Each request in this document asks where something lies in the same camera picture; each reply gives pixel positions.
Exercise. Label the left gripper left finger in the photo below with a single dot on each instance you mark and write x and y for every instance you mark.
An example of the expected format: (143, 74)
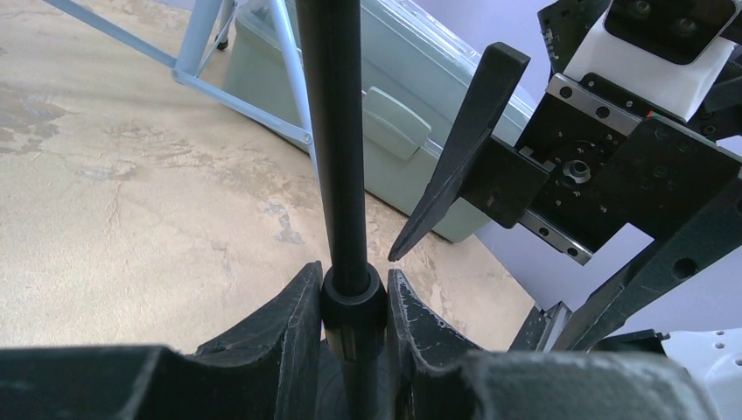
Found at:
(264, 367)

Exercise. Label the black round-base mic stand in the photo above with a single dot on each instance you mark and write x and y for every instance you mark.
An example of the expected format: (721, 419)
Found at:
(353, 299)

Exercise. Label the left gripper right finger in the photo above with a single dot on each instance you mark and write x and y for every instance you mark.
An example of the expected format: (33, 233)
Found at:
(435, 372)

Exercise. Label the translucent green storage box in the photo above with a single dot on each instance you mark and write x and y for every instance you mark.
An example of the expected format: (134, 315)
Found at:
(415, 75)

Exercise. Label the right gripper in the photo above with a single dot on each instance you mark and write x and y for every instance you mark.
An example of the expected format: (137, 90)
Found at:
(592, 159)

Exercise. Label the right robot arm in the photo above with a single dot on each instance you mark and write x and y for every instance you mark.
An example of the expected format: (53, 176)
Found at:
(712, 233)

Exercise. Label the blue music stand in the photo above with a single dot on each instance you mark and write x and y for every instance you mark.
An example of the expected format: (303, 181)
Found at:
(242, 54)

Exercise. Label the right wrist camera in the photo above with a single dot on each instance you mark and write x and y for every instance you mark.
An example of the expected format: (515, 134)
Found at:
(681, 58)

